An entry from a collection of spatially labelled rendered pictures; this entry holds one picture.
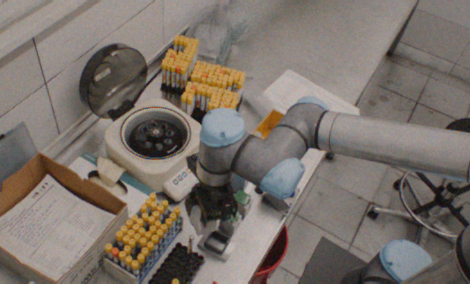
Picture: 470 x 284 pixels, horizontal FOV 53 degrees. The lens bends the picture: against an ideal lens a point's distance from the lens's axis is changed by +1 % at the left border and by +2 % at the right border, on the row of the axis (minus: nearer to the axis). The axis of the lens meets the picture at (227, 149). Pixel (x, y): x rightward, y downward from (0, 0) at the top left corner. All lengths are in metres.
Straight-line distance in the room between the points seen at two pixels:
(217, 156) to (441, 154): 0.35
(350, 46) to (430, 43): 1.56
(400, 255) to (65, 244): 0.77
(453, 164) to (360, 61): 1.18
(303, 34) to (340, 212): 0.99
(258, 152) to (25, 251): 0.68
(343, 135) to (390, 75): 2.56
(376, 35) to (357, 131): 1.29
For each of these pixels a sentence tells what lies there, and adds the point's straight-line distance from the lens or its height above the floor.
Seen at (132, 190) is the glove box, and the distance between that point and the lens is 1.29.
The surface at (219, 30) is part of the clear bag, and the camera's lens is 1.69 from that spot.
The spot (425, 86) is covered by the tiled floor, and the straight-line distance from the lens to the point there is 3.41.
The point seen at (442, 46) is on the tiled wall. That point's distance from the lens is 3.49.
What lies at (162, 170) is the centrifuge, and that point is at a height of 0.99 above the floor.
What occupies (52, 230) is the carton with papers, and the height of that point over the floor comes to 0.94.
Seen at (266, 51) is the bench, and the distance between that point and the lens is 1.85.
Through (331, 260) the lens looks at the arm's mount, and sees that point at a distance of 1.25.
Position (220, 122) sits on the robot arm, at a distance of 0.80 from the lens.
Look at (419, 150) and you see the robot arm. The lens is 0.79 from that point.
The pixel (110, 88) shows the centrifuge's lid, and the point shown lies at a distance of 1.43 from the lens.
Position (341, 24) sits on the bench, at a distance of 2.08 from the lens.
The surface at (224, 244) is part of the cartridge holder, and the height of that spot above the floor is 0.89.
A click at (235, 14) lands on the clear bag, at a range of 1.84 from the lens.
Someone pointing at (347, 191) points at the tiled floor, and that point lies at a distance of 2.60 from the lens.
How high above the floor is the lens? 2.02
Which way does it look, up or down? 51 degrees down
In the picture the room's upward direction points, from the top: 10 degrees clockwise
